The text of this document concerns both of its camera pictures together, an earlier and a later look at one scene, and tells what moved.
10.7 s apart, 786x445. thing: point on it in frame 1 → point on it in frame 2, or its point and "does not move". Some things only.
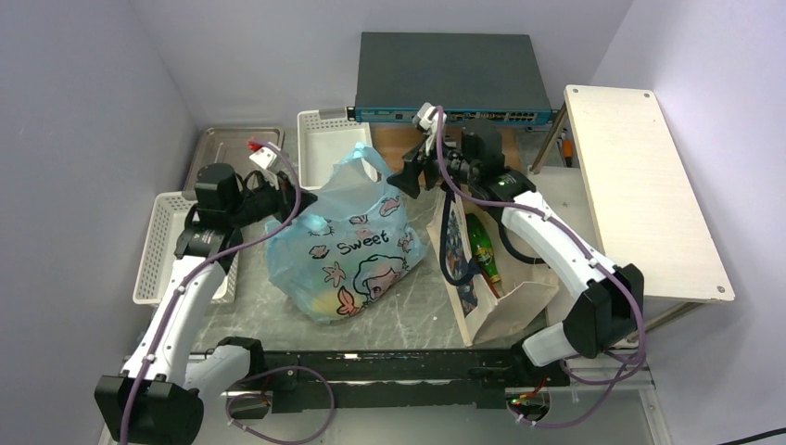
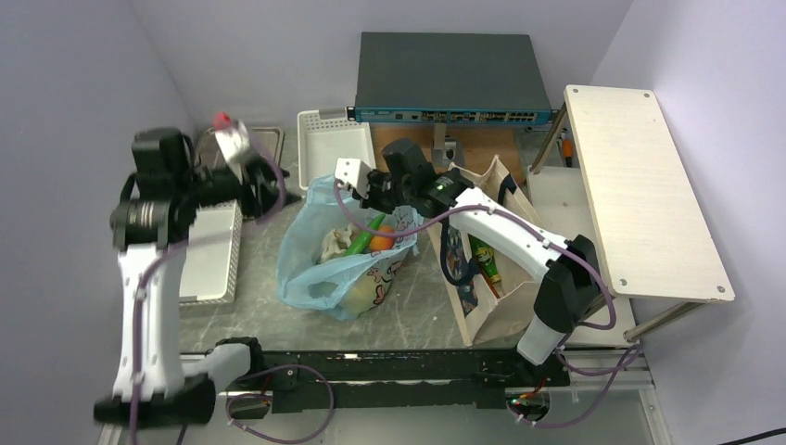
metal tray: x=228 y=146 does not move
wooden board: x=390 y=141 does not move
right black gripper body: x=461 y=171 → x=386 y=193
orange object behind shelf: x=567 y=150 does not move
